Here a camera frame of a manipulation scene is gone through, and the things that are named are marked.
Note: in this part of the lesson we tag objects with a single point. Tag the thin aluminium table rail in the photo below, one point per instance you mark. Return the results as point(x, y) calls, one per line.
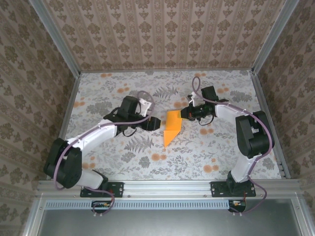
point(167, 70)

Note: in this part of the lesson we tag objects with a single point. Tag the floral patterned table cover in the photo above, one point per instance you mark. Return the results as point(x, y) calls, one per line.
point(172, 167)

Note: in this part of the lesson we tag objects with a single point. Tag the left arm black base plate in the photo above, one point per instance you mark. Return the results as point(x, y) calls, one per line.
point(118, 189)

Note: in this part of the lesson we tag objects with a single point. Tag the aluminium side rail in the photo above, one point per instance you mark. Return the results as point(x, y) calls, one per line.
point(71, 98)
point(262, 98)

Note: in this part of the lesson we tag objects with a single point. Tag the aluminium corner post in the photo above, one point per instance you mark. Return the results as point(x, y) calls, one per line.
point(56, 39)
point(273, 37)

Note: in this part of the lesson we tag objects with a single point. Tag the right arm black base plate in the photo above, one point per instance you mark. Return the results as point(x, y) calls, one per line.
point(217, 189)

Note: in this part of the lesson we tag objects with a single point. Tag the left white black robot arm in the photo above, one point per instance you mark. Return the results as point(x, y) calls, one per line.
point(66, 164)

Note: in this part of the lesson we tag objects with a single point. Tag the wide aluminium frame rail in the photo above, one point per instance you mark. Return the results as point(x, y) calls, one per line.
point(167, 188)

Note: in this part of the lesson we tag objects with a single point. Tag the grey metal sheet panel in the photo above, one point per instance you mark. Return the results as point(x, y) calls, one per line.
point(167, 223)

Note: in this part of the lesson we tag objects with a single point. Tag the orange paper sheet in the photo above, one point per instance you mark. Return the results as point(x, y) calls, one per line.
point(172, 125)

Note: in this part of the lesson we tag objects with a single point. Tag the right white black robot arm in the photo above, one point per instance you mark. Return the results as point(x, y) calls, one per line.
point(256, 137)

